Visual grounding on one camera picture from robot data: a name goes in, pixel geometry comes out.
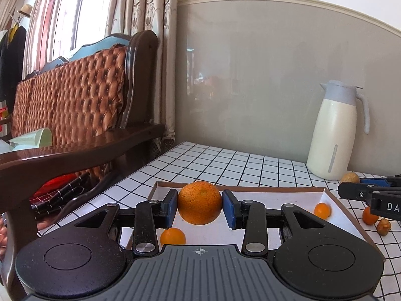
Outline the orange tufted sofa cushion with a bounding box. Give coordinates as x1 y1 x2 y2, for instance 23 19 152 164
11 45 129 179

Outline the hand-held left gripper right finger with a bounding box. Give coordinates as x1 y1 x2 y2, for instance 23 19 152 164
222 189 328 257

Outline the small orange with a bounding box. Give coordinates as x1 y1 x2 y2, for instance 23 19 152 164
314 203 332 219

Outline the dark wooden sofa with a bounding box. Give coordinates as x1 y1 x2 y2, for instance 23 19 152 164
0 31 166 301

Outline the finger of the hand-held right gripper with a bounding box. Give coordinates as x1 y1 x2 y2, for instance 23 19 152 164
360 175 401 186
338 182 401 201

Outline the cream thermos jug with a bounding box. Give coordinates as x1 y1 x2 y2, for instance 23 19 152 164
306 80 371 181

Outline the black coat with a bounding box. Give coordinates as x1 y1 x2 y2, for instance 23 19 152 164
0 25 27 116

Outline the brown cardboard box tray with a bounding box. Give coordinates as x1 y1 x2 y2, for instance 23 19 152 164
125 181 386 261

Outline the light green plastic item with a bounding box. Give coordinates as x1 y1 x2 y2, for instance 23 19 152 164
6 127 53 151

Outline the black striped cloth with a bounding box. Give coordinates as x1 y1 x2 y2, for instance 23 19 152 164
31 172 94 223

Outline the beige embroidered curtain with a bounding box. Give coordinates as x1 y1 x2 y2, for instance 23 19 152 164
103 0 177 151

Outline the brown ridged dried fruit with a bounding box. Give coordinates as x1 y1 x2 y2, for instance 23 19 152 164
376 219 392 236

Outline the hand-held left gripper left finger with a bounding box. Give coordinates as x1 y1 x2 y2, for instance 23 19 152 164
74 189 179 257

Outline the straw hat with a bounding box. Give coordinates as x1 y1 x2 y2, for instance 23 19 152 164
16 4 33 19

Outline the window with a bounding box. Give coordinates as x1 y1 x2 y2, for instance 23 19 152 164
47 0 123 60

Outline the red cloth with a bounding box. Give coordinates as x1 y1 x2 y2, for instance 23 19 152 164
30 172 82 204

